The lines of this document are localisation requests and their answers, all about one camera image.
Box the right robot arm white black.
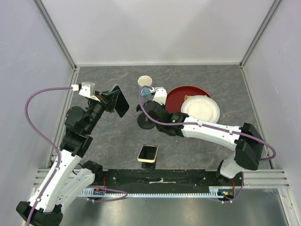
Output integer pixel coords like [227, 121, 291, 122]
[141, 101, 263, 186]

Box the white paper plate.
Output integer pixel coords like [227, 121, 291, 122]
[181, 95, 220, 123]

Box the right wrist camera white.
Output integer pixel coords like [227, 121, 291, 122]
[150, 87, 167, 105]

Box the dark phone with grey case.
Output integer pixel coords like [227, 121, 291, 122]
[112, 84, 130, 118]

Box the black round-base phone holder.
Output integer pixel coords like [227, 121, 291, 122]
[136, 104, 155, 130]

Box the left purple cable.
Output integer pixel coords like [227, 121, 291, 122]
[25, 86, 129, 226]

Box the red round tray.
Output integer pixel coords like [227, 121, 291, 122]
[165, 86, 211, 113]

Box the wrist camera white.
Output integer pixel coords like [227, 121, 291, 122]
[150, 87, 167, 105]
[71, 81, 97, 100]

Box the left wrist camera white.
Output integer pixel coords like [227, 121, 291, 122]
[71, 81, 97, 100]

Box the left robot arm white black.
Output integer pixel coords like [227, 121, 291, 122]
[16, 82, 129, 226]

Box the grey slotted cable duct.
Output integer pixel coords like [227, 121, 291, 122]
[78, 187, 234, 199]

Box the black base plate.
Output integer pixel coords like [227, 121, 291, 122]
[92, 169, 243, 194]

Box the black folding phone stand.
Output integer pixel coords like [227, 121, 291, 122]
[141, 147, 158, 170]

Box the blue mug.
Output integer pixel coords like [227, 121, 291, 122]
[137, 75, 154, 97]

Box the phone with beige case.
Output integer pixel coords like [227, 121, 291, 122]
[137, 145, 158, 163]

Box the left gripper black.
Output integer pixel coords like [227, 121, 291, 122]
[84, 89, 120, 134]

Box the aluminium frame rail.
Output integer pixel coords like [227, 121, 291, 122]
[244, 169, 290, 189]

